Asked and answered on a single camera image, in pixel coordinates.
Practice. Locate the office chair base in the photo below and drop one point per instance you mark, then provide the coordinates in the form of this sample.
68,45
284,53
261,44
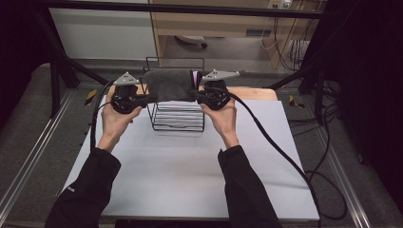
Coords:
191,39

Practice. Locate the white power strip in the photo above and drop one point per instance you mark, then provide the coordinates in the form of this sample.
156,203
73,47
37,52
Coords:
279,3

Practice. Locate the black curtain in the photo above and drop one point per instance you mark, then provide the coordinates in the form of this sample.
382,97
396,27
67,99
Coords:
374,79

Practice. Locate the dark grey cloth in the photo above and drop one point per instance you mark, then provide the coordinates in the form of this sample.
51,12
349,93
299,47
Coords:
169,85

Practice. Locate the black metal frame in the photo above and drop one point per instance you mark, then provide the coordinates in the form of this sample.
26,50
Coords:
177,8

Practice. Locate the wooden desk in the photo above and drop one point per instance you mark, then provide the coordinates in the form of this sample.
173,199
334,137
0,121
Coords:
215,23

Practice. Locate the person's right hand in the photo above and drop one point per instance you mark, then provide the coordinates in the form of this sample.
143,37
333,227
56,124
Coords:
225,123

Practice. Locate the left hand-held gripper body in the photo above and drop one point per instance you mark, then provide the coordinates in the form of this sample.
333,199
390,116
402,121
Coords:
125,98

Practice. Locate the white cabinet panel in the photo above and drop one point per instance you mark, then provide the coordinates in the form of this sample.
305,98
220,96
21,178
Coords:
101,34

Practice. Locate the aluminium floor rail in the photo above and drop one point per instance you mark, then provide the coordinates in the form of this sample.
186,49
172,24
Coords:
31,148
347,190

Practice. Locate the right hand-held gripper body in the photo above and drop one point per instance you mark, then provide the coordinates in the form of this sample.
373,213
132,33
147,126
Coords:
215,96

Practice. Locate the person's left hand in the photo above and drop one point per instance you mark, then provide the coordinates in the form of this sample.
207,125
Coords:
114,126

